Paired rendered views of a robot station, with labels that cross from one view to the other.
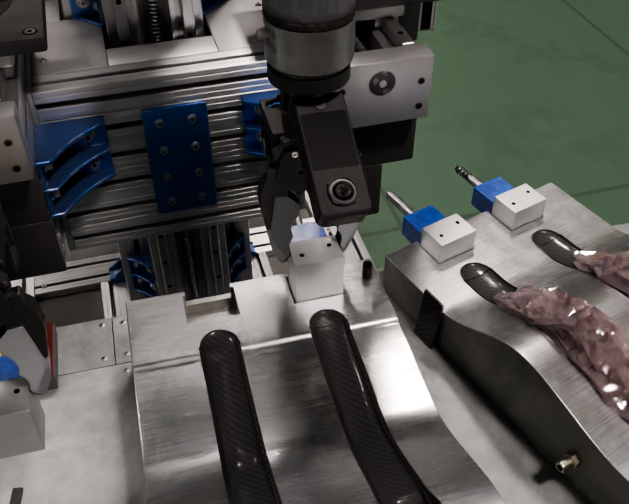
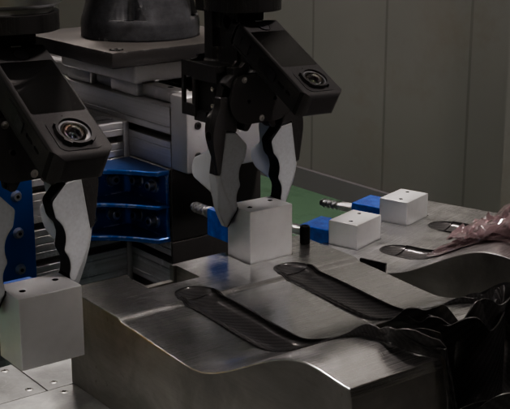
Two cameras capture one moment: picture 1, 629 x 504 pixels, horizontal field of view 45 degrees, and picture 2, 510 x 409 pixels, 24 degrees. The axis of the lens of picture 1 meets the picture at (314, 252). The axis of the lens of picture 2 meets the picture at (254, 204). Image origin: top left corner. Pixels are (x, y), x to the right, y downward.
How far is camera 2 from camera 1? 0.63 m
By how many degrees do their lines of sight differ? 33
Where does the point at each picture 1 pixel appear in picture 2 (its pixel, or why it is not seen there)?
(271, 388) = (273, 309)
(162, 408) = (173, 335)
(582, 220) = (465, 213)
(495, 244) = (399, 234)
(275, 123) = (212, 64)
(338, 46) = not seen: outside the picture
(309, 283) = (262, 237)
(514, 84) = not seen: hidden behind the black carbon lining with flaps
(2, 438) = (49, 329)
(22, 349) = (74, 211)
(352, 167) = (312, 65)
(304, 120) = (256, 36)
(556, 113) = not seen: hidden behind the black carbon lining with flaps
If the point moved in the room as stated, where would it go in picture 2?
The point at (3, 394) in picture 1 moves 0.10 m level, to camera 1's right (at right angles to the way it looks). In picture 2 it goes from (43, 282) to (175, 265)
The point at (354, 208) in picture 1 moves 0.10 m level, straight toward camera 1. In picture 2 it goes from (328, 90) to (376, 113)
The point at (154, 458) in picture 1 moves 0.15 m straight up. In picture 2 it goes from (195, 360) to (191, 170)
